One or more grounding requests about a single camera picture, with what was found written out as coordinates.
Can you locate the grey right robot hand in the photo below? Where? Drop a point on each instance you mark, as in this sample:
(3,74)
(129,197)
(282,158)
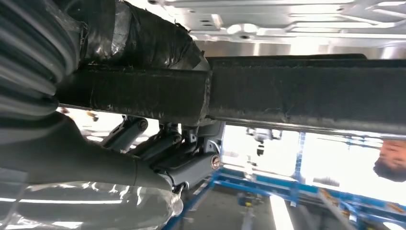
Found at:
(79,162)

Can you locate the white hanging device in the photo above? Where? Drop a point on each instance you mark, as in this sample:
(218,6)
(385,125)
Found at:
(263,135)

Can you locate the silver stamped metal panel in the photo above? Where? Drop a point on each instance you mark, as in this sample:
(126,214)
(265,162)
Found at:
(285,19)

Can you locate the person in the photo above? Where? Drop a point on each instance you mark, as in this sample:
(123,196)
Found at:
(393,158)

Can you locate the blue metal frame rack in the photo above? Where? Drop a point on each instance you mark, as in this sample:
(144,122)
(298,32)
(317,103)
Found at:
(253,182)

